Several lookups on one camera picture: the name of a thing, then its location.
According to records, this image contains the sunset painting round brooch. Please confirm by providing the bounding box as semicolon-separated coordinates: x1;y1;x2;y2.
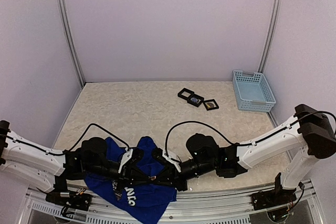
206;102;216;109

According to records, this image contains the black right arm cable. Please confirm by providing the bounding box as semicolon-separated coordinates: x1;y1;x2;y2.
164;121;336;156

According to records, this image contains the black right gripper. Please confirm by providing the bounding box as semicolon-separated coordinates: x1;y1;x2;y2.
151;159;215;192

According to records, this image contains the aluminium corner post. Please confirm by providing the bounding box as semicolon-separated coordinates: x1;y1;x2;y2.
258;0;281;73
57;0;86;89

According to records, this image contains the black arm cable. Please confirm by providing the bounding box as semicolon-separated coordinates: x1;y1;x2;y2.
5;123;131;156
164;121;336;156

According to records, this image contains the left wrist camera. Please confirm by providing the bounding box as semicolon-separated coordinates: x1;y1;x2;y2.
118;148;144;174

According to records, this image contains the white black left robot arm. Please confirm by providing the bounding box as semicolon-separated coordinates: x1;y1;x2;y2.
1;120;149;206

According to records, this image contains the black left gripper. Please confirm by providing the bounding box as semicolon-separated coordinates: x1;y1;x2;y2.
86;159;152;192

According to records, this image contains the blue printed t-shirt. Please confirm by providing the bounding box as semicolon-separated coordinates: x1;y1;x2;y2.
85;136;177;223

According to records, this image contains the black square frame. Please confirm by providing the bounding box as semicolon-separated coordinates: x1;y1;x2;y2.
203;99;219;111
187;94;204;108
177;88;195;101

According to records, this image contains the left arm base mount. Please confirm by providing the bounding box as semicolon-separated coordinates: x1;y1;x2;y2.
45;191;92;211

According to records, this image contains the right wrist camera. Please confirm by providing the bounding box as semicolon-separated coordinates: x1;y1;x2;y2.
152;148;182;173

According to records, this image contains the aluminium front rail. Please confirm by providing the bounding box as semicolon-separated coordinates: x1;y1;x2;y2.
16;180;327;223

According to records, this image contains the aluminium corner post right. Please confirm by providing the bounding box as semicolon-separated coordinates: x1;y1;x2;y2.
258;0;281;73

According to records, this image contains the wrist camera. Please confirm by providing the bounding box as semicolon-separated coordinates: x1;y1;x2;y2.
152;148;182;173
118;148;144;174

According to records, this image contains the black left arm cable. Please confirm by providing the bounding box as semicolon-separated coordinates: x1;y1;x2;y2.
5;123;131;156

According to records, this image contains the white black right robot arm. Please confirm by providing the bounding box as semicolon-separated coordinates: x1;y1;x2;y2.
152;104;335;205

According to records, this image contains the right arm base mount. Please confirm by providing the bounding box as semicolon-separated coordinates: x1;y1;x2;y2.
251;173;297;210

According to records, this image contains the light blue plastic basket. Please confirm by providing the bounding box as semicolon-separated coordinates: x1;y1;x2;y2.
232;70;276;113

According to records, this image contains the aluminium corner post left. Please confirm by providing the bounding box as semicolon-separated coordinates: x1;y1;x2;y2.
57;0;86;89

